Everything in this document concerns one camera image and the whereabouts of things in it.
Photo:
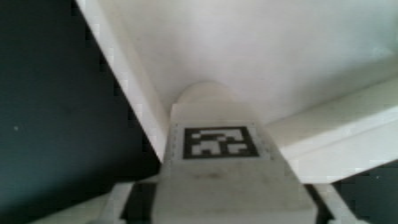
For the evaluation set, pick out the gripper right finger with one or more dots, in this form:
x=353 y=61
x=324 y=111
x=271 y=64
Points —
x=335 y=210

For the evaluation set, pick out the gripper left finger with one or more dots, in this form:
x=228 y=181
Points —
x=115 y=205

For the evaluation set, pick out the white table leg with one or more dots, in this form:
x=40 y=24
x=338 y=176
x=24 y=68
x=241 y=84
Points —
x=226 y=183

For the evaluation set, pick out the white square table top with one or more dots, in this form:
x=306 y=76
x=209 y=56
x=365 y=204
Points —
x=303 y=53

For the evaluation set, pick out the white U-shaped obstacle fence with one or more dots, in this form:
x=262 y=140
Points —
x=349 y=146

